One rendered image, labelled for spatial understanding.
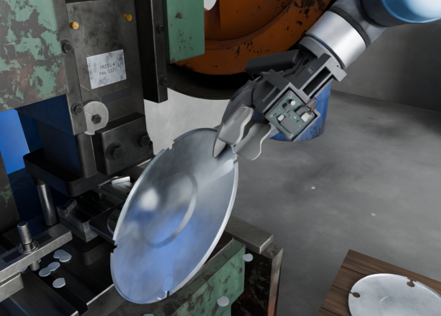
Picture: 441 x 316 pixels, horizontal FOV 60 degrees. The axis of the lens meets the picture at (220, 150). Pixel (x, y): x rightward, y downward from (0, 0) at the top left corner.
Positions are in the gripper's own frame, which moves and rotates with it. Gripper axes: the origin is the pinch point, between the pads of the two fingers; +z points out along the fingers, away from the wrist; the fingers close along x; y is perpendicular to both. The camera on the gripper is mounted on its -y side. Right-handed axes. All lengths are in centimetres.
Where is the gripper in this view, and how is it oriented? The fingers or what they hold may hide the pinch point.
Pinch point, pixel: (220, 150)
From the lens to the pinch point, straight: 58.7
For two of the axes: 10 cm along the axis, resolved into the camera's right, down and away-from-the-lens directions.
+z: -6.8, 7.1, 1.6
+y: 2.5, 4.4, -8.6
